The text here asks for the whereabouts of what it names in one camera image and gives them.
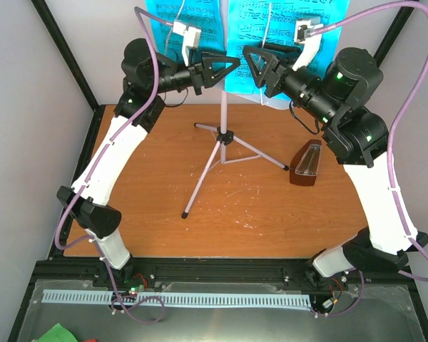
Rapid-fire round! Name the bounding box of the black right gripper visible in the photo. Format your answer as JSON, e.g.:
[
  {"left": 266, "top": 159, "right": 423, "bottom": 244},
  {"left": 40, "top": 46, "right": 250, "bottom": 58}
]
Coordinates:
[{"left": 240, "top": 43, "right": 338, "bottom": 128}]

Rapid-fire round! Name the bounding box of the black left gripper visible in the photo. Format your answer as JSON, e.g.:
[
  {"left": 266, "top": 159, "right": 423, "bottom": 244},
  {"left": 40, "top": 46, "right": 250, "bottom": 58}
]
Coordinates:
[{"left": 150, "top": 49, "right": 240, "bottom": 95}]

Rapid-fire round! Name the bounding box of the blue sheet music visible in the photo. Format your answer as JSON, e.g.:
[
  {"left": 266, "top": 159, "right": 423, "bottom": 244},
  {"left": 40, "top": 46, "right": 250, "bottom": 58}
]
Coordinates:
[
  {"left": 225, "top": 0, "right": 350, "bottom": 95},
  {"left": 146, "top": 0, "right": 225, "bottom": 63}
]

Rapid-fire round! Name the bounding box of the brown wooden metronome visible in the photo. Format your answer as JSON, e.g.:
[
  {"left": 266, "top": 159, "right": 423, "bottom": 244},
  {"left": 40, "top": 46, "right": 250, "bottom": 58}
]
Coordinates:
[{"left": 290, "top": 140, "right": 322, "bottom": 187}]

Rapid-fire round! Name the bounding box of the clear plastic metronome cover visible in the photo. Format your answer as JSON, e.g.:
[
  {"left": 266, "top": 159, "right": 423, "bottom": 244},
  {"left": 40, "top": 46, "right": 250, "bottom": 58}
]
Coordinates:
[{"left": 295, "top": 144, "right": 322, "bottom": 177}]

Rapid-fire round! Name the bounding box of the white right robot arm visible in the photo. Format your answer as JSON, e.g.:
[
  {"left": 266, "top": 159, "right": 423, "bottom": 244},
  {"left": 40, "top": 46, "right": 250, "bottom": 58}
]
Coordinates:
[{"left": 243, "top": 46, "right": 428, "bottom": 278}]

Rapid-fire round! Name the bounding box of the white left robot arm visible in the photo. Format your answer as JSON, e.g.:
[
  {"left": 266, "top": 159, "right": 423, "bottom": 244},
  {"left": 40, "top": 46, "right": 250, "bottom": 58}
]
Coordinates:
[{"left": 57, "top": 38, "right": 240, "bottom": 287}]

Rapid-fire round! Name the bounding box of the green paper scrap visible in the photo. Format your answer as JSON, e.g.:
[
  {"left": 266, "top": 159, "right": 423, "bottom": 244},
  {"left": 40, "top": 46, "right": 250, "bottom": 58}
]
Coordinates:
[{"left": 34, "top": 323, "right": 78, "bottom": 342}]

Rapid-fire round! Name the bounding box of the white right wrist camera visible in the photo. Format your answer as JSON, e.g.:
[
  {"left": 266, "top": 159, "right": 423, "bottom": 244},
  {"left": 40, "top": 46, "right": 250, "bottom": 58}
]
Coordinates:
[{"left": 292, "top": 16, "right": 323, "bottom": 71}]

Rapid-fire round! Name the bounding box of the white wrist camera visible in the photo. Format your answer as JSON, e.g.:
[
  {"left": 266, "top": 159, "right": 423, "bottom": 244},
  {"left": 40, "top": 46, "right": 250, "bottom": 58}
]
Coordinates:
[
  {"left": 173, "top": 20, "right": 201, "bottom": 66},
  {"left": 292, "top": 16, "right": 323, "bottom": 71}
]

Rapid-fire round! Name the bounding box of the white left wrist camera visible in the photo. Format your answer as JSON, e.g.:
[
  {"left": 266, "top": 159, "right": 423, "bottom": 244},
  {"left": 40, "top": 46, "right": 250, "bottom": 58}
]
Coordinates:
[{"left": 173, "top": 20, "right": 201, "bottom": 66}]

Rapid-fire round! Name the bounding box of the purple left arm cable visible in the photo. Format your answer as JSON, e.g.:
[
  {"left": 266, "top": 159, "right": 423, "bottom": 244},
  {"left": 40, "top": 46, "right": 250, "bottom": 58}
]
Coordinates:
[{"left": 54, "top": 7, "right": 174, "bottom": 324}]

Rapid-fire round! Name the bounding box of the black aluminium frame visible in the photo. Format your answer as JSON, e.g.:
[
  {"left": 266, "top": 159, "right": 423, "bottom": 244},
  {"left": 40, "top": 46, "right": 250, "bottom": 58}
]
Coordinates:
[{"left": 6, "top": 0, "right": 428, "bottom": 342}]

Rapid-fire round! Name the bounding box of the light blue cable duct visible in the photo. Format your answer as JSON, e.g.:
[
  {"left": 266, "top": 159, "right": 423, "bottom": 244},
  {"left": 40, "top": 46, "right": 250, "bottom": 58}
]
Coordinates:
[{"left": 41, "top": 289, "right": 311, "bottom": 311}]

